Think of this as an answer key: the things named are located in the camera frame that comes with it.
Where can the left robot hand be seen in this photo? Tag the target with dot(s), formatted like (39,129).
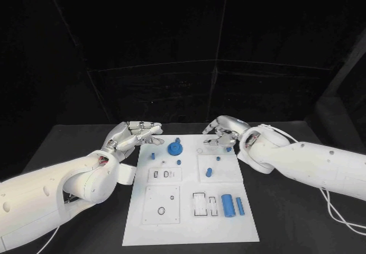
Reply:
(128,137)

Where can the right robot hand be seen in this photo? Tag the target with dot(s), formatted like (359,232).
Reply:
(225,131)

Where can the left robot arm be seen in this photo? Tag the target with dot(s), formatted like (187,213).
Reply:
(36,190)

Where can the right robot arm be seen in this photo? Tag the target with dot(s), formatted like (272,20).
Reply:
(308,160)

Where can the white task board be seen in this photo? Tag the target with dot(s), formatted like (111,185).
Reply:
(190,190)

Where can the blue gear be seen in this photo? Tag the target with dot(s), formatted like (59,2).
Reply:
(174,147)

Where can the blue oblong peg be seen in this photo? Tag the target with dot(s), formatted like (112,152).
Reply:
(209,172)

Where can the blue thick long cylinder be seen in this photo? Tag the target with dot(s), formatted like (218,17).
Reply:
(228,205)

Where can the blue thin long cylinder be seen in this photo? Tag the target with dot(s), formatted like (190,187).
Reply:
(239,206)

